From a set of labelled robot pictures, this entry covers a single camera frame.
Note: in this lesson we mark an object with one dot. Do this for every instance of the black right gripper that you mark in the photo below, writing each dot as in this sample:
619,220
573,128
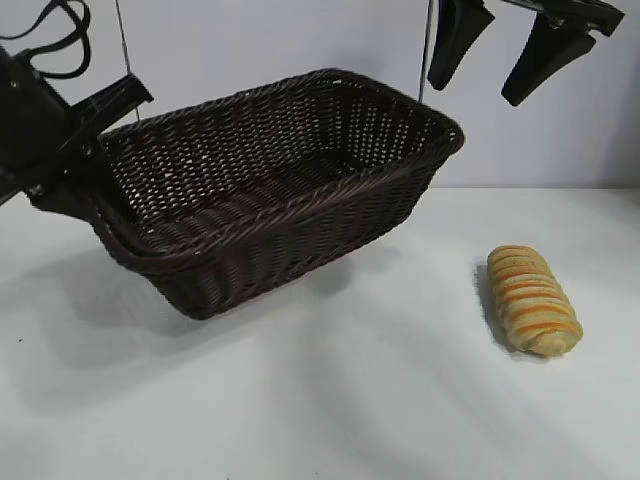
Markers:
585,12

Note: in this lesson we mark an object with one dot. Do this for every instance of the long striped bread roll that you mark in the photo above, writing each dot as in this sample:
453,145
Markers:
532,305

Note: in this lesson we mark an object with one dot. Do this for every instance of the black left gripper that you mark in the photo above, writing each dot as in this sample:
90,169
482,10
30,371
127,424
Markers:
35,125

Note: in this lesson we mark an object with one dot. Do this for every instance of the dark brown wicker basket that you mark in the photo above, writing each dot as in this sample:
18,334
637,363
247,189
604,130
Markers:
280,240

